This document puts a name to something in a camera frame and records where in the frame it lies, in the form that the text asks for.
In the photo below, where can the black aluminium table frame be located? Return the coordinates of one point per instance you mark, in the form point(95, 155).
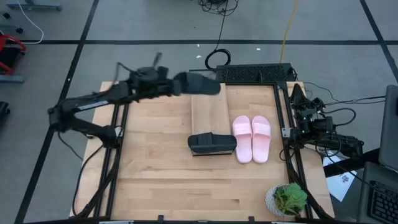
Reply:
point(248, 83)

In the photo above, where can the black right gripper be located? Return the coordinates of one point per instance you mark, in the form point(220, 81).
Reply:
point(311, 112)

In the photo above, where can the white paper sheet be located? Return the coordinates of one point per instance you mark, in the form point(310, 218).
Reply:
point(340, 183)

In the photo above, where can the grey monitor back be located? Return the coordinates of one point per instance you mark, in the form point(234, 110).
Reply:
point(390, 130)

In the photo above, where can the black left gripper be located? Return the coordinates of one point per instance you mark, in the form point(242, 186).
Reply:
point(149, 81)

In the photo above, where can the red and black cart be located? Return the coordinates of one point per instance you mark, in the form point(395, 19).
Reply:
point(9, 53)

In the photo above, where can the pink slide sandal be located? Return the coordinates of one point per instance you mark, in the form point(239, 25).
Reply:
point(261, 140)
point(242, 140)

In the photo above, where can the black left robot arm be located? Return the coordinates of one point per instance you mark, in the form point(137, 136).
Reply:
point(90, 105)

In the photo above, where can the black desk beam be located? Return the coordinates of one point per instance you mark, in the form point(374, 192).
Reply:
point(348, 165)

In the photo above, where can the black perforated computer case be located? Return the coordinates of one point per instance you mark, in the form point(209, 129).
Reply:
point(255, 73)

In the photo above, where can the green succulent in white pot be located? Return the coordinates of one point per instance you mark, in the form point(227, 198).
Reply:
point(287, 199)

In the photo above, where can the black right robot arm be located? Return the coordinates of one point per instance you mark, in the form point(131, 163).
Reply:
point(339, 141)

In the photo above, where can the wooden shelf with black frame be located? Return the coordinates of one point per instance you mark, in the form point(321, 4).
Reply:
point(210, 109)

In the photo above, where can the black slide sandal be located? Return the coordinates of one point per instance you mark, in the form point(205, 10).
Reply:
point(214, 143)
point(199, 84)

